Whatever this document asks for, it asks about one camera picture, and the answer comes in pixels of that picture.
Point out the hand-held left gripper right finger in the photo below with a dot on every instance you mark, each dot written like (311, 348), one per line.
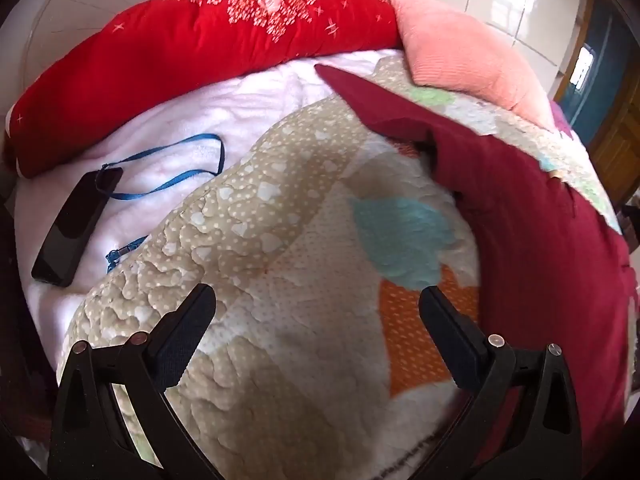
(451, 337)

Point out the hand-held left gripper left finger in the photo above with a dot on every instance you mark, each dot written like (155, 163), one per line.
(184, 342)

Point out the maroon small sweater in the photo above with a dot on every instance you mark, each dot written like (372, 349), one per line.
(525, 240)

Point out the black smartphone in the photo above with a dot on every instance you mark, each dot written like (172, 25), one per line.
(75, 225)

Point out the patchwork quilted blanket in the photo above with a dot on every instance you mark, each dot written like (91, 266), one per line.
(300, 210)

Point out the red floral quilt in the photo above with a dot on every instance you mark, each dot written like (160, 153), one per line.
(150, 60)

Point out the wooden door with teal glass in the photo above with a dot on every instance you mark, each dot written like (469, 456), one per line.
(597, 85)

